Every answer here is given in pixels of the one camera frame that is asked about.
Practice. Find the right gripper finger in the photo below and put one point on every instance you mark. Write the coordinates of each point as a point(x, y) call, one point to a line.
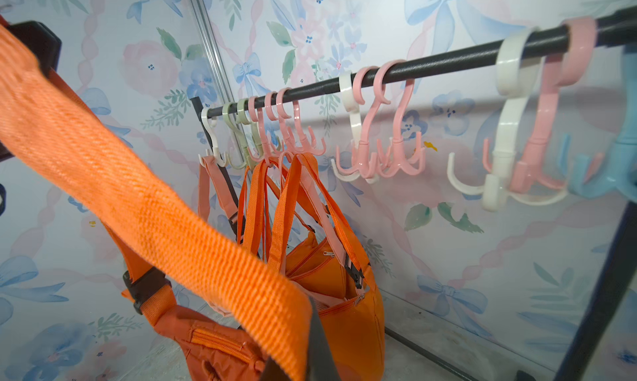
point(321, 351)

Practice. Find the orange crescent bag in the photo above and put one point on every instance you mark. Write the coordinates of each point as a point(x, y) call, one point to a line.
point(233, 318)

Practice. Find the pink bag far left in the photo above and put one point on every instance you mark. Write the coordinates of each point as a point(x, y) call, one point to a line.
point(215, 186)

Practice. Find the light blue hook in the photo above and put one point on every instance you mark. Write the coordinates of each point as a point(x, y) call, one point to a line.
point(617, 171)

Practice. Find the white hook right end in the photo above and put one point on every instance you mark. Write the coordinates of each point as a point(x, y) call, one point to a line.
point(515, 80)

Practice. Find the pink hook right end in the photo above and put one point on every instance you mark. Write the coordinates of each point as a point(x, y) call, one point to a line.
point(557, 71)

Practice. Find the orange bags left cluster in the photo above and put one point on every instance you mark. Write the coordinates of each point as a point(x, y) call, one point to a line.
point(288, 218)

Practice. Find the black clothes rack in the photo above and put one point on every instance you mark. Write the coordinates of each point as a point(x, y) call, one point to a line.
point(575, 313)

